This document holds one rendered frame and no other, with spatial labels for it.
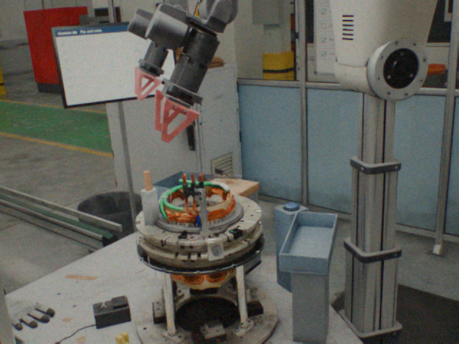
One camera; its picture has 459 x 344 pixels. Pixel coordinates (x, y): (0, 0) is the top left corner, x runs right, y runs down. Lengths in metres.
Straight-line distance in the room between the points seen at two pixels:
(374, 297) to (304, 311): 0.31
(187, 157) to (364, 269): 2.36
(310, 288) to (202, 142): 2.43
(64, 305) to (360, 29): 1.13
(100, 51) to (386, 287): 1.47
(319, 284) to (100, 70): 1.40
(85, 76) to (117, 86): 0.14
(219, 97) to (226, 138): 0.32
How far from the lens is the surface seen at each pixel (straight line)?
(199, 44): 0.92
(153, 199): 1.23
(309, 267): 1.14
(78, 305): 1.60
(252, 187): 1.55
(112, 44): 2.26
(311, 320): 1.30
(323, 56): 3.50
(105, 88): 2.24
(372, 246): 1.46
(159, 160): 3.87
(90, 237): 2.15
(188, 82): 0.92
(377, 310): 1.56
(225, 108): 3.73
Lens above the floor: 1.59
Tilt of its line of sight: 18 degrees down
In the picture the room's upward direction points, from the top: 4 degrees counter-clockwise
